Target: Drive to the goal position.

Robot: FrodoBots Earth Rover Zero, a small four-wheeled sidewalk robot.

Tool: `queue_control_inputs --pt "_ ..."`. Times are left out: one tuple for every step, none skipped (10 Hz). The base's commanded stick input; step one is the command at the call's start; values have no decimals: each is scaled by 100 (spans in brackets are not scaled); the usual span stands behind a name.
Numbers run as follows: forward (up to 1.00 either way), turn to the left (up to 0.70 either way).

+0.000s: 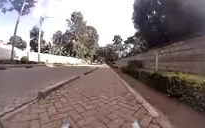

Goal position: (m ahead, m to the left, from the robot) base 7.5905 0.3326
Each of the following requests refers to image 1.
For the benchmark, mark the red brick path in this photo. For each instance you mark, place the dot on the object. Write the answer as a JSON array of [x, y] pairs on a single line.
[[96, 96]]

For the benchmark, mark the row of trees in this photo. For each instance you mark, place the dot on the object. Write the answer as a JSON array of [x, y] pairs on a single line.
[[78, 40]]

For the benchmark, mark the concrete kerb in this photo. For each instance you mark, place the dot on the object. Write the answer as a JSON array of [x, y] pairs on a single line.
[[53, 87]]

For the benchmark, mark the robot's own part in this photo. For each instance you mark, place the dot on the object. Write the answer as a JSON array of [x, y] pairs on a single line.
[[136, 124], [66, 124]]

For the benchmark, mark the round bush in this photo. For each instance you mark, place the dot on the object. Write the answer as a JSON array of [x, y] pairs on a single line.
[[24, 60]]

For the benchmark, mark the low green hedge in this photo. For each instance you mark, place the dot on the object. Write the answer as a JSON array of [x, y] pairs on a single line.
[[180, 86]]

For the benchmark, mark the bare dirt strip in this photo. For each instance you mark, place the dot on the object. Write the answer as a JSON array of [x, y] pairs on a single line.
[[171, 107]]

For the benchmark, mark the paved road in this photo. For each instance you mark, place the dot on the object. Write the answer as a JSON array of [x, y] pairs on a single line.
[[20, 83]]

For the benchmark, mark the roadside verge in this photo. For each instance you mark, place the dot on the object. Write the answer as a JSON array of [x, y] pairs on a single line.
[[10, 65]]

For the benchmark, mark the street lamp pole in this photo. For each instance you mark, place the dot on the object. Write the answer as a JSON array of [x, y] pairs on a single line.
[[16, 30]]

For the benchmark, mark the white wall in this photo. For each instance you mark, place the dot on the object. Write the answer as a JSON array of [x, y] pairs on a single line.
[[56, 58]]

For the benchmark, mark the trees behind stone wall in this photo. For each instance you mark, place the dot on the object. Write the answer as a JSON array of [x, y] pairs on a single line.
[[170, 20]]

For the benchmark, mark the grey stone wall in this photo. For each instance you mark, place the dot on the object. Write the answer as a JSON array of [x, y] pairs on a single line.
[[190, 56]]

